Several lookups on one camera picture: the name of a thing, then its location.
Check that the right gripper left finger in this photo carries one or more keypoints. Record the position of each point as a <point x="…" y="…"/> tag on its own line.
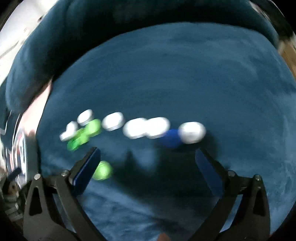
<point x="42" y="221"/>

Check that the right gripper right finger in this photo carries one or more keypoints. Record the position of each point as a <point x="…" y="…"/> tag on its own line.
<point x="242" y="211"/>

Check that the green bottle cap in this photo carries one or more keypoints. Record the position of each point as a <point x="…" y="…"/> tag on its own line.
<point x="81" y="137"/>
<point x="93" y="128"/>
<point x="103" y="171"/>

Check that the blue bottle cap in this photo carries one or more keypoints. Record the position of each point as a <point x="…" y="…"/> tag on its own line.
<point x="171" y="139"/>

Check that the white bottle cap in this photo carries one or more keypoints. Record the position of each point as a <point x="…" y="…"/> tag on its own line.
<point x="156" y="127"/>
<point x="135" y="128"/>
<point x="85" y="117"/>
<point x="70" y="131"/>
<point x="191" y="132"/>
<point x="113" y="121"/>

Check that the dark blue velvet blanket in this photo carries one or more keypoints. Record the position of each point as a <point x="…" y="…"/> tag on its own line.
<point x="213" y="62"/>

